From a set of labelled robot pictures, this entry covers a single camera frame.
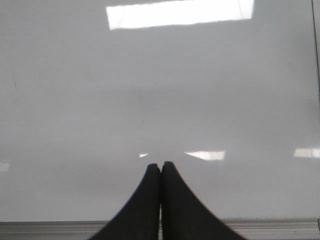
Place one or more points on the aluminium whiteboard tray rail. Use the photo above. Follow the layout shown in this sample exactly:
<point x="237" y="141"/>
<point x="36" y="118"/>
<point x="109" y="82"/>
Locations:
<point x="242" y="226"/>

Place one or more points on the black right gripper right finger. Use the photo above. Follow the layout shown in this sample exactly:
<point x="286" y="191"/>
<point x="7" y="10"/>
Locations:
<point x="183" y="216"/>

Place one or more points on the white whiteboard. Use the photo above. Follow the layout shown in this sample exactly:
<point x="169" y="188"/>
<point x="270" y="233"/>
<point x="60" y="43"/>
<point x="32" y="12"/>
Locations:
<point x="92" y="91"/>

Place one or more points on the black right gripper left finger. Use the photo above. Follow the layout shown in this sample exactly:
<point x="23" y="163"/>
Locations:
<point x="139" y="218"/>

